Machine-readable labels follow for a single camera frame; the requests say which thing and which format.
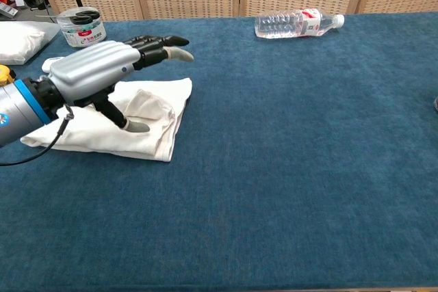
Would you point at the white t-shirt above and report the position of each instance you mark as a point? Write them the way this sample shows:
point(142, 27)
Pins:
point(102, 141)

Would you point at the yellow tape measure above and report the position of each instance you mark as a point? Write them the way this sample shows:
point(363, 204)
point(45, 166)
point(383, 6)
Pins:
point(5, 75)

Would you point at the white earbuds case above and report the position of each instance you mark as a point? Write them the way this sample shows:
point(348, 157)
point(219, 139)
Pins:
point(48, 64)

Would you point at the blue table mat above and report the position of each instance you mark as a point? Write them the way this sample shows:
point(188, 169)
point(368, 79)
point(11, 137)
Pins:
point(273, 203)

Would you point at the clear plastic water bottle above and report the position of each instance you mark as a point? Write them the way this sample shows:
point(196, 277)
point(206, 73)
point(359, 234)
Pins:
point(284, 25)

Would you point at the white bagged cloth package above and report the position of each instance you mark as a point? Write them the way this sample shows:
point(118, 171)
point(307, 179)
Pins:
point(20, 39)

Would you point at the small grey box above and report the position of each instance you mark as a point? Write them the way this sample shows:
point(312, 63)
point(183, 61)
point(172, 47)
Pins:
point(7, 10)

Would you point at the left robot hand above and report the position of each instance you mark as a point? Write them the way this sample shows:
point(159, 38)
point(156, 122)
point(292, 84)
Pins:
point(92, 63)

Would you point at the clear round plastic jar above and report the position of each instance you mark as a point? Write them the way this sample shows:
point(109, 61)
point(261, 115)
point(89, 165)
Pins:
point(85, 37)

